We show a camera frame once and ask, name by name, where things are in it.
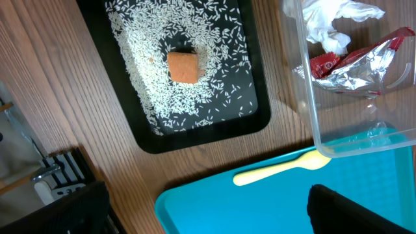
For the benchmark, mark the yellow plastic fork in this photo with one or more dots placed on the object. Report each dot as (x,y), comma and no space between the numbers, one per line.
(312,160)

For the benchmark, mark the silver red wrapper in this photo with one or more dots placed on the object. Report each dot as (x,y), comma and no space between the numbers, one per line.
(362,72)

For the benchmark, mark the spilled white rice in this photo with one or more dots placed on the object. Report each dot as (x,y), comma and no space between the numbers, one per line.
(147,31)

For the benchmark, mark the clear plastic bin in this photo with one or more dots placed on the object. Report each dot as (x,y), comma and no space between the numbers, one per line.
(347,124)

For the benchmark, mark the black plastic tray bin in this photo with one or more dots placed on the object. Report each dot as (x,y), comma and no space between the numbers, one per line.
(99,27)

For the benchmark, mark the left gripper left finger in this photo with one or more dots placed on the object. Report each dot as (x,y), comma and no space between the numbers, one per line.
(82,211)

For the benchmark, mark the small red wrapper piece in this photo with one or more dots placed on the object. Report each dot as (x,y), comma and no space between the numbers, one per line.
(322,64)

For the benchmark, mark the white napkin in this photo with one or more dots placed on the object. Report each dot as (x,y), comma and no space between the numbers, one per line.
(314,21)

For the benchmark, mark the orange food cube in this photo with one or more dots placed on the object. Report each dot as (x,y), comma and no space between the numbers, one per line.
(184,67)

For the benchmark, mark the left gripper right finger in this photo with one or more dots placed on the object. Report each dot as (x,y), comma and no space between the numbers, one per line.
(332,213)

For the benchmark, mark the teal serving tray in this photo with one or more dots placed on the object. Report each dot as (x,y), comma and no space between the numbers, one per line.
(372,168)

